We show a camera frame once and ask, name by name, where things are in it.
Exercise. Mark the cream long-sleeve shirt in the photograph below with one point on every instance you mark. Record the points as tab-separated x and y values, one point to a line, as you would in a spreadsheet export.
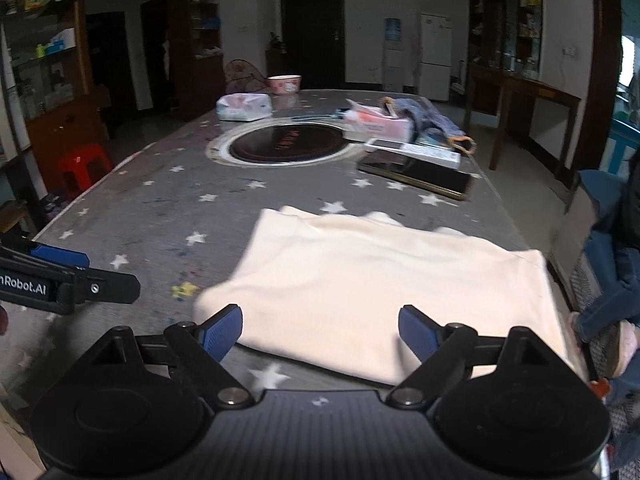
375	285

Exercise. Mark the round built-in induction cooker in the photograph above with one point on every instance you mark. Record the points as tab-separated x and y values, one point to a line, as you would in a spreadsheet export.
285	143

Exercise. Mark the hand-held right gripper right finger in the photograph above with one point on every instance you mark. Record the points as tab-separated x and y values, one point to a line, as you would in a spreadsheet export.
420	332

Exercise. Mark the dark wooden desk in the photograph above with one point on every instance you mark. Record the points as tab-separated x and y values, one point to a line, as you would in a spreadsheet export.
530	85

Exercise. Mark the dark glass-front cabinet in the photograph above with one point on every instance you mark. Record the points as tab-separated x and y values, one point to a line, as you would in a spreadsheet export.
507	20

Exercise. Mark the white soft tissue pack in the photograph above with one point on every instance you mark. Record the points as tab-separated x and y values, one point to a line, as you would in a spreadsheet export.
244	107

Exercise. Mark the dark wooden door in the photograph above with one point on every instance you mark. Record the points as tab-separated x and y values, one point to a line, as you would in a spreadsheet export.
312	35

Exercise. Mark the black smartphone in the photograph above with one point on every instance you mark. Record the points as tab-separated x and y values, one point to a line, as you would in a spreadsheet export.
415	172

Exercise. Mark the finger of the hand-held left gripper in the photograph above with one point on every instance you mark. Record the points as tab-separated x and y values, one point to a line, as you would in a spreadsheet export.
60	257
107	289

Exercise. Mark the tall cluttered wooden shelf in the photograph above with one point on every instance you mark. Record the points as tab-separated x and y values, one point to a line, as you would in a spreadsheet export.
45	60

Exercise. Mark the pink cartoon bowl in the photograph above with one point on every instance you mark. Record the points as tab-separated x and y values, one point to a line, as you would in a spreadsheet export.
284	85

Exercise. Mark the dark wooden display shelf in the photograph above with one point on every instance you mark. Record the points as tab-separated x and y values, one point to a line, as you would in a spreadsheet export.
200	50

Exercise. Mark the red plastic stool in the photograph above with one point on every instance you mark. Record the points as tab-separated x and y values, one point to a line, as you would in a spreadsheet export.
82	162

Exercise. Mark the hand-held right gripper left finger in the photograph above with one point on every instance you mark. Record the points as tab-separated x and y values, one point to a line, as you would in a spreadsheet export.
222	332

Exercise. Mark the water dispenser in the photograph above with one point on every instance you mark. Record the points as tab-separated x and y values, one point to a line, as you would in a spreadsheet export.
394	60

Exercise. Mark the white refrigerator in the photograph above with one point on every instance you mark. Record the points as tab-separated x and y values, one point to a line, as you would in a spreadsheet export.
436	55

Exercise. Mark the white and pink tissue box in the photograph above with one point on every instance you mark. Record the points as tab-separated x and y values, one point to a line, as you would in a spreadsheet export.
380	125

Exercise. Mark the grey star-print tablecloth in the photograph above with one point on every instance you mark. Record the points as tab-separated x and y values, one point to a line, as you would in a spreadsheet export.
175	200

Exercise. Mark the white remote control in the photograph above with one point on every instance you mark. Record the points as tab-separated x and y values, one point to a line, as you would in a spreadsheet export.
415	152

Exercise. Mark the pink folding food cover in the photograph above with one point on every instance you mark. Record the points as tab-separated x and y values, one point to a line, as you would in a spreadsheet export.
242	77

